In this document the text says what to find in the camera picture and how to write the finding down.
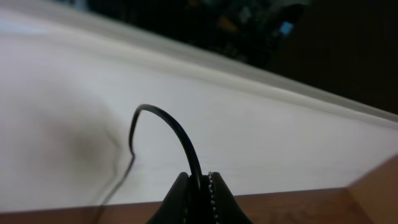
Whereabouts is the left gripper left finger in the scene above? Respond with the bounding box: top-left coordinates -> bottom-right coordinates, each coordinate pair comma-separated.
147,172 -> 190,224

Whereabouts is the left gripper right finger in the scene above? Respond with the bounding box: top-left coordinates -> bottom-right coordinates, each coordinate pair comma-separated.
208,172 -> 252,224

